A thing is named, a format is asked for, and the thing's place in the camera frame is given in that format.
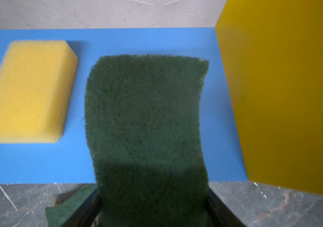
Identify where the dark green wavy sponge front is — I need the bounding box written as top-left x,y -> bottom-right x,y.
84,55 -> 209,227

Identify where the yellow shelf unit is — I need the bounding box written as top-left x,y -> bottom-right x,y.
215,1 -> 323,194

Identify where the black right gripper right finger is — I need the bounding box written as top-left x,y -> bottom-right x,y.
206,188 -> 246,227

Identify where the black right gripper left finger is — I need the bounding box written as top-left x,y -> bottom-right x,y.
61,189 -> 102,227

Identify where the dark green wavy sponge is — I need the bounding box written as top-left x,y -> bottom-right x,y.
45,184 -> 96,227
84,55 -> 209,227

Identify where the blue lower shelf board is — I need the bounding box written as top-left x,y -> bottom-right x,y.
0,27 -> 248,184

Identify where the yellow rectangular sponge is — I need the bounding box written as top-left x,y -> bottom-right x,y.
0,40 -> 79,143

